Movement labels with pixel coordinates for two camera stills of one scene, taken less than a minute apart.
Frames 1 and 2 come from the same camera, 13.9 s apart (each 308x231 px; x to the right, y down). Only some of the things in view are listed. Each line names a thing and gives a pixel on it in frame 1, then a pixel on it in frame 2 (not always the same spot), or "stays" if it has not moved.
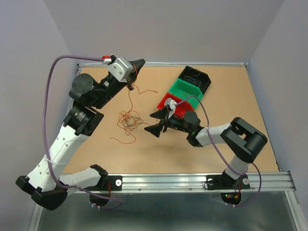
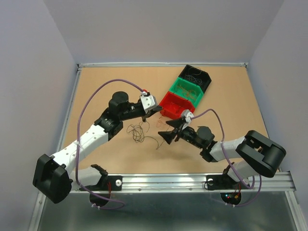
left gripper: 137,65 -> 150,112
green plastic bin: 187,92 stays
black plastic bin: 195,76 stays
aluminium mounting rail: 178,184 stays
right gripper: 156,129 -> 168,135
